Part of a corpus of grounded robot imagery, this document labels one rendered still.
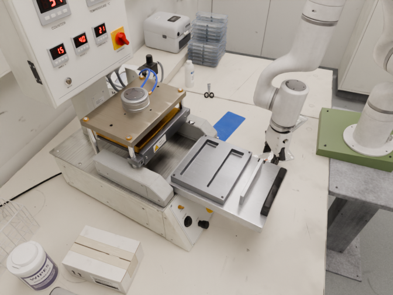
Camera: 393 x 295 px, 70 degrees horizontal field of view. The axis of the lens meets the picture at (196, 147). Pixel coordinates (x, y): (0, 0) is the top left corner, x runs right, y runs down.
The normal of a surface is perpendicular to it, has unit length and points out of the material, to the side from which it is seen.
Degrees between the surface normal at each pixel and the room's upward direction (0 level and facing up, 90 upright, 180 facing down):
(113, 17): 90
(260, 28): 90
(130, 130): 0
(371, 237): 0
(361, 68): 90
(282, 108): 89
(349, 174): 0
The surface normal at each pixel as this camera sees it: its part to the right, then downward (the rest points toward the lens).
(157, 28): -0.43, 0.58
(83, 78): 0.87, 0.35
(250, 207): 0.00, -0.71
